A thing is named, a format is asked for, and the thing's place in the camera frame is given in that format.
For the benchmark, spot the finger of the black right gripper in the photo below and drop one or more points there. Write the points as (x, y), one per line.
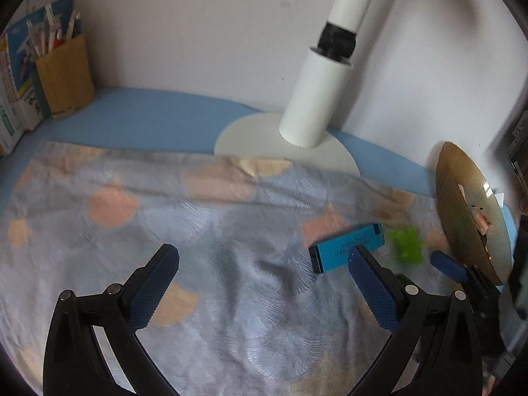
(469, 277)

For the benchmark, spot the blue lighter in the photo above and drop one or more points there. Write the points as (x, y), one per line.
(332, 252)

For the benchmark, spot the patterned grey cloth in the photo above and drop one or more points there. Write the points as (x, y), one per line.
(245, 314)

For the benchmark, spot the brown paper pen holder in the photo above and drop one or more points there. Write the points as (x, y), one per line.
(65, 77)

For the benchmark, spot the blue table mat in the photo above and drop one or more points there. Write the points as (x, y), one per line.
(145, 119)

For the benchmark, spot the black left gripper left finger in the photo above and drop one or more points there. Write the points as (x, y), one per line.
(74, 363)

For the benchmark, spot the black monitor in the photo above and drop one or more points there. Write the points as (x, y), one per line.
(517, 151)

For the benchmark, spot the stack of books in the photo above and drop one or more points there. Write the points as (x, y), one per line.
(23, 105)

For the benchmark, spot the amber glass bowl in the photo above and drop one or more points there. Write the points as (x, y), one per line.
(471, 215)

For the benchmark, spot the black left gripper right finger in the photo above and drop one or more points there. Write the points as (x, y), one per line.
(433, 348)

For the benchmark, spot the light green toy figure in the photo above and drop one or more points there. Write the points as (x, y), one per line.
(407, 245)

